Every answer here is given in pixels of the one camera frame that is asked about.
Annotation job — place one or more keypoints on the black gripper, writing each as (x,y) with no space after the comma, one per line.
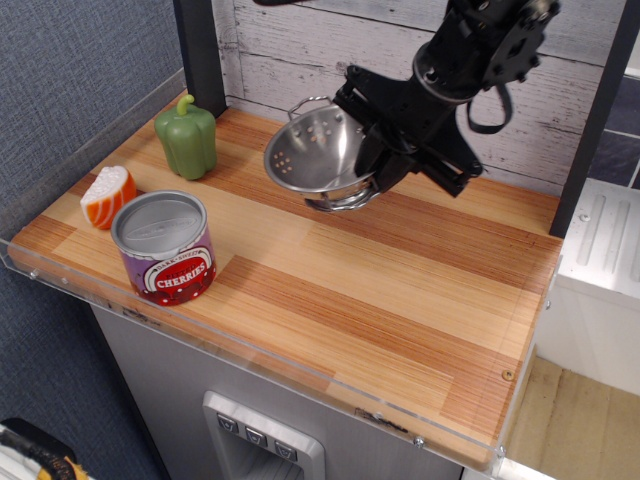
(409,126)

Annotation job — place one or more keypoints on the silver metal colander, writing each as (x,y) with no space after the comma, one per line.
(314,155)

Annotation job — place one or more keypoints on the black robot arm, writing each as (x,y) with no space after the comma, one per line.
(487,44)

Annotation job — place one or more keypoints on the green toy bell pepper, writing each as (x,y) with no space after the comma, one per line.
(188,136)

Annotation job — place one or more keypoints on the toy cherries can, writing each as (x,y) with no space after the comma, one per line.
(165,245)

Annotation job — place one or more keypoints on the white toy sink unit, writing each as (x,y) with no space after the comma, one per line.
(590,323)

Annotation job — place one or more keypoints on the toy salmon sushi piece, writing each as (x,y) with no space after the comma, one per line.
(112,189)

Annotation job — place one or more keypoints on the grey toy fridge cabinet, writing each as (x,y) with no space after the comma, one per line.
(168,379)

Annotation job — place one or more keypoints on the silver water dispenser panel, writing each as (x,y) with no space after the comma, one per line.
(251,445)

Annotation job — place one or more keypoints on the black yellow object corner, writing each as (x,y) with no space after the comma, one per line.
(28,452)

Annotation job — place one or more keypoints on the black right frame post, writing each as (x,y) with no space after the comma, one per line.
(616,64)

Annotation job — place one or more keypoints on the black frame post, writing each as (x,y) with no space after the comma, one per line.
(616,64)
(200,54)

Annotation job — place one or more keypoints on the black left frame post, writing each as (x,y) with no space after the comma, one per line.
(200,54)

